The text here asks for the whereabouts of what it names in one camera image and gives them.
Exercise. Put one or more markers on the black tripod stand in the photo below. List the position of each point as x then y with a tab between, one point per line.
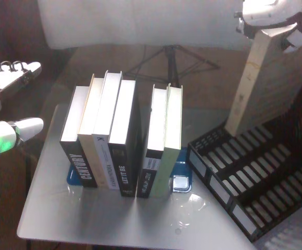
172	67

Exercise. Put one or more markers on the white spine book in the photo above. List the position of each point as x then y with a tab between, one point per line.
108	104

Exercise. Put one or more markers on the cream cover book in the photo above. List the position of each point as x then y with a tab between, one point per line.
91	112

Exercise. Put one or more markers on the black Century book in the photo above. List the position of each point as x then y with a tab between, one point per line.
74	117

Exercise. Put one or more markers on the black plastic file rack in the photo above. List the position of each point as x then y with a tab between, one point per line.
270	187

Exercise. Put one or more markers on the pale green book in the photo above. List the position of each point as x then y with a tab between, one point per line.
173	119

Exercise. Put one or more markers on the beige book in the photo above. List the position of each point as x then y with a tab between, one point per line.
250	86

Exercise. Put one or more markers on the black book with white label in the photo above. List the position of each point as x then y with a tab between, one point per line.
157	119

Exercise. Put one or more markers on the white backdrop screen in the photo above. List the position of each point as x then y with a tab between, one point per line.
140	23

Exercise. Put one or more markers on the black Let It Be book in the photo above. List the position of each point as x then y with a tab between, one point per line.
123	117

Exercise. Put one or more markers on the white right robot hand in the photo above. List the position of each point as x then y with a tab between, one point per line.
270	11

